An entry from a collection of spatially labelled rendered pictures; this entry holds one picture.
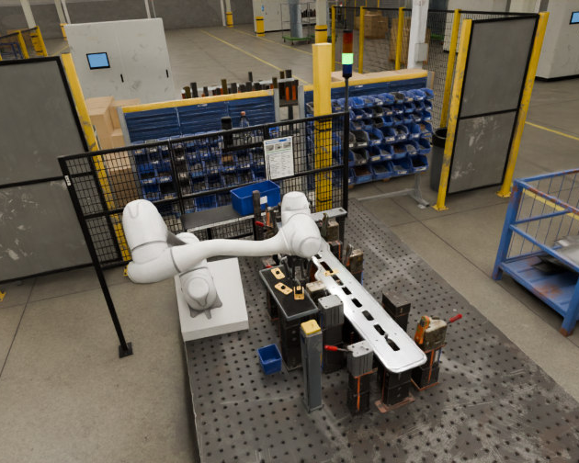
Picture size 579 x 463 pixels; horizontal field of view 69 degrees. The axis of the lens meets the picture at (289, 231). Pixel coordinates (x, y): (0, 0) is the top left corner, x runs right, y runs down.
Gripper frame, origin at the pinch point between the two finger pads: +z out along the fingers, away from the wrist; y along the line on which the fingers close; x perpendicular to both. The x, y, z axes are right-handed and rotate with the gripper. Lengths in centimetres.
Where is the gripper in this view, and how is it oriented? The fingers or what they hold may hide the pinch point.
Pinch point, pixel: (298, 285)
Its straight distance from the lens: 175.8
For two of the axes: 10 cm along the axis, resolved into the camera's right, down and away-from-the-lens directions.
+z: 0.5, 8.7, 4.9
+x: -0.2, -4.9, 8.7
